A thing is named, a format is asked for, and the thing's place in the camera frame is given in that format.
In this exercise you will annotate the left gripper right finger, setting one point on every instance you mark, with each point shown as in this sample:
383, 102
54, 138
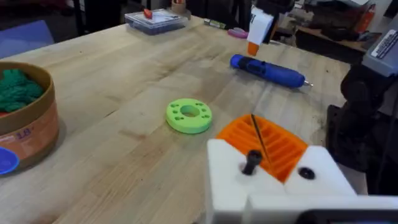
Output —
317, 174

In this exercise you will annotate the black screw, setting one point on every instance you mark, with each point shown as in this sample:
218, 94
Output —
251, 162

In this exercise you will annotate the blue round lid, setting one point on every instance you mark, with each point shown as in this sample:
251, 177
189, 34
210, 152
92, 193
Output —
7, 161

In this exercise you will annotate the small green silver tool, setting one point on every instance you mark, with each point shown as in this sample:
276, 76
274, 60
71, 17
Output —
214, 24

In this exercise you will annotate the blue electric screwdriver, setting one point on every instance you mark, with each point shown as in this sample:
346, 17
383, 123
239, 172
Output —
270, 71

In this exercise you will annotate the clear plastic parts box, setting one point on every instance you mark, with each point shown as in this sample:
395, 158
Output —
157, 22

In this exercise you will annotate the blue chair seat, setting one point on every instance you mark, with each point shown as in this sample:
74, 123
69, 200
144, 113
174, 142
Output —
25, 39

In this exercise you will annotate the small red object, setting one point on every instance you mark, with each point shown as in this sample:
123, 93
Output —
147, 13

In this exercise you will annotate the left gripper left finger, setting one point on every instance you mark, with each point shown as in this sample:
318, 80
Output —
225, 177

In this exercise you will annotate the brown tape roll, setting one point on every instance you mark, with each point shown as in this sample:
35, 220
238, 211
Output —
179, 6

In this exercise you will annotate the pink scissors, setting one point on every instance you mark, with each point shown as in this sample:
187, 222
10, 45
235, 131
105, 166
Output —
237, 32

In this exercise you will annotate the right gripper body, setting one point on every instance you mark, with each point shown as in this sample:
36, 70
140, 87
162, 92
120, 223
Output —
275, 7

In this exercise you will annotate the brown tub with toys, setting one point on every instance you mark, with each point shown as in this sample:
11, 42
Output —
28, 124

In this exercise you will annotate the green disc with holes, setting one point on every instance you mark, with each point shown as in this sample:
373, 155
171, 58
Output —
186, 121

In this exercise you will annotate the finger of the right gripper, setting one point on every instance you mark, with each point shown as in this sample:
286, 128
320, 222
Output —
258, 29

